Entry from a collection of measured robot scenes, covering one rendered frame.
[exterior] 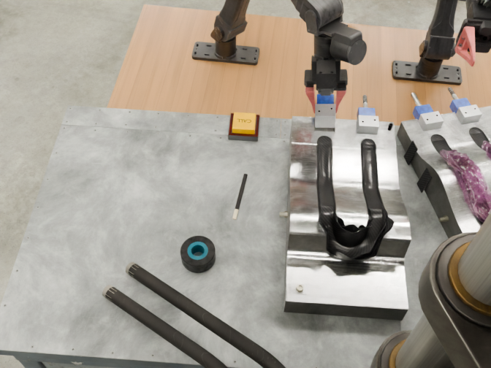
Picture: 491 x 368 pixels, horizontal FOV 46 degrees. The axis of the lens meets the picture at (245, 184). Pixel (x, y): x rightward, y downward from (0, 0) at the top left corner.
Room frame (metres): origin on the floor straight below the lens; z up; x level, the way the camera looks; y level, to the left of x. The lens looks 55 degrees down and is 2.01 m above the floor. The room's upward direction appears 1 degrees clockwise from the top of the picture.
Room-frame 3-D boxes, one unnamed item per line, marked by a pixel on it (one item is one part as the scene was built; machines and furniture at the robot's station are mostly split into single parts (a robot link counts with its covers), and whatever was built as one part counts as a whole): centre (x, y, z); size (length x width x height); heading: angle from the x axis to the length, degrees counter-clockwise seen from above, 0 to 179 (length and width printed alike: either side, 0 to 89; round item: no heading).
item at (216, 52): (1.34, 0.07, 0.84); 0.20 x 0.07 x 0.08; 84
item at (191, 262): (0.64, 0.11, 0.82); 0.08 x 0.08 x 0.04
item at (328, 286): (0.75, -0.23, 0.87); 0.50 x 0.26 x 0.14; 177
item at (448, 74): (1.27, -0.53, 0.84); 0.20 x 0.07 x 0.08; 84
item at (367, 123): (1.02, -0.31, 0.89); 0.13 x 0.05 x 0.05; 177
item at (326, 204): (0.77, -0.24, 0.92); 0.35 x 0.16 x 0.09; 177
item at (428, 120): (1.07, -0.47, 0.86); 0.13 x 0.05 x 0.05; 14
